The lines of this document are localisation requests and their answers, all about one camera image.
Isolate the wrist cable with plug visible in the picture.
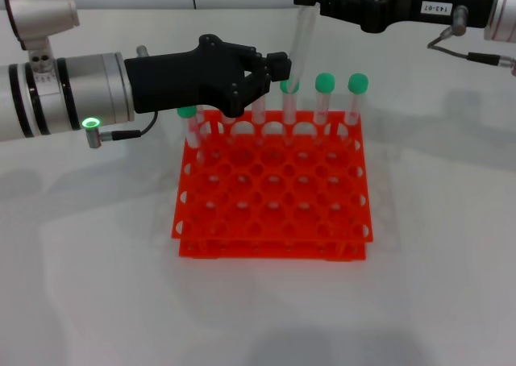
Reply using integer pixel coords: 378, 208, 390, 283
87, 110, 160, 150
427, 5, 516, 77

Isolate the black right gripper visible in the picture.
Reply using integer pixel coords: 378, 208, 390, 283
293, 0, 497, 35

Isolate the green capped clear test tube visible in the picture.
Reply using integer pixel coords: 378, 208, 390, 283
286, 0, 331, 96
220, 114, 237, 142
342, 73, 370, 142
195, 106, 211, 139
314, 72, 336, 142
280, 79, 302, 146
176, 106, 205, 166
250, 96, 269, 146

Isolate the left wrist cable with plug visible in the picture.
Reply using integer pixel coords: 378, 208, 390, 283
87, 110, 160, 150

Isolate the right wrist cable with plug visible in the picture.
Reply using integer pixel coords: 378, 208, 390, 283
427, 5, 516, 77

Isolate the orange test tube rack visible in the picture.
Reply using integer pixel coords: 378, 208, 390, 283
169, 108, 376, 264

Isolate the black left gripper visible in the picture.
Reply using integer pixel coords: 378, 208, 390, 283
123, 33, 293, 119

